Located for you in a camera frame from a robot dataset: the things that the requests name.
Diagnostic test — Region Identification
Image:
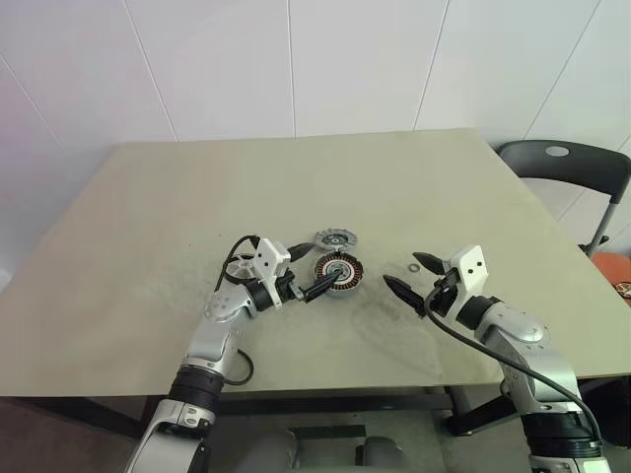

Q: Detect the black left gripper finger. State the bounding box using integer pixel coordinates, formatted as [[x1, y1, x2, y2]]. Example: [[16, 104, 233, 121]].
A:
[[300, 272, 342, 304], [287, 241, 315, 264]]

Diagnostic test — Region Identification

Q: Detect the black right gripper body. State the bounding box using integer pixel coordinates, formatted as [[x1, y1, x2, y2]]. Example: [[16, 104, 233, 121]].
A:
[[417, 268, 463, 320]]

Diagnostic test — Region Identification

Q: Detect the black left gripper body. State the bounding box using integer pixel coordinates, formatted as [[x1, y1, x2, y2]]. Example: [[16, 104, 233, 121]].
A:
[[273, 267, 311, 305]]

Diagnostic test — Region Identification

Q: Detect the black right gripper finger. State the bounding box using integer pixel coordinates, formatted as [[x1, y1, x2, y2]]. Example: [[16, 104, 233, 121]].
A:
[[412, 251, 450, 277], [383, 274, 427, 318]]

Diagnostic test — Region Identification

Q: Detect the silver motor housing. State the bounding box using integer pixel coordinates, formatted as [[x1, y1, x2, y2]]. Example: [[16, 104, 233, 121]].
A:
[[311, 249, 367, 300]]

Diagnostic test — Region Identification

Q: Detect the silver round cover plate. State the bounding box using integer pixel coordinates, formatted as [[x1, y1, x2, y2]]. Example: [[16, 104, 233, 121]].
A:
[[227, 253, 258, 285]]

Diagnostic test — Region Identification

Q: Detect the silver motor bell cap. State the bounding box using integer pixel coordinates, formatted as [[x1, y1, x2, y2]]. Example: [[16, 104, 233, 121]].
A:
[[311, 229, 357, 253]]

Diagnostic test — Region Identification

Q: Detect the grey rounded shape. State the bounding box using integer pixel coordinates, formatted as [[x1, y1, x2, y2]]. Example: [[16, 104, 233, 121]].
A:
[[355, 436, 410, 473]]

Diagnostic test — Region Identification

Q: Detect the black folding chair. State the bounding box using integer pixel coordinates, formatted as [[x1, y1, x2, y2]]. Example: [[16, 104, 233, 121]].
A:
[[495, 140, 631, 257]]

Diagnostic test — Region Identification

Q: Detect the orange round seat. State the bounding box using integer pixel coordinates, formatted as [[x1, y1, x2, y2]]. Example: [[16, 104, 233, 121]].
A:
[[591, 251, 631, 300]]

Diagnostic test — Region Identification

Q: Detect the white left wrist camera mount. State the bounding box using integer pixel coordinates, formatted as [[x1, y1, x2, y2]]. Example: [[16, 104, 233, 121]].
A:
[[252, 237, 293, 290]]

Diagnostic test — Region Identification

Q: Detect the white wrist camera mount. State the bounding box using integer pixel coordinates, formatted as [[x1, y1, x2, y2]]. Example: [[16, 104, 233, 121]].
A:
[[445, 244, 492, 322], [252, 237, 293, 290]]

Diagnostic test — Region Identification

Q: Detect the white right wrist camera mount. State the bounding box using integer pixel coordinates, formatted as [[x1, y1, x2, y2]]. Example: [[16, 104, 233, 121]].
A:
[[445, 244, 492, 322]]

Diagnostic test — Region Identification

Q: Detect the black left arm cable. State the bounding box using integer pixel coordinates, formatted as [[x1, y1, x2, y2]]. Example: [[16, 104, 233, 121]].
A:
[[215, 235, 261, 386]]

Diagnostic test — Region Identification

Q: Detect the black table frame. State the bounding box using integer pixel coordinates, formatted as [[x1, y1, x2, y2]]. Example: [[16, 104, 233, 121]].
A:
[[0, 376, 631, 439]]

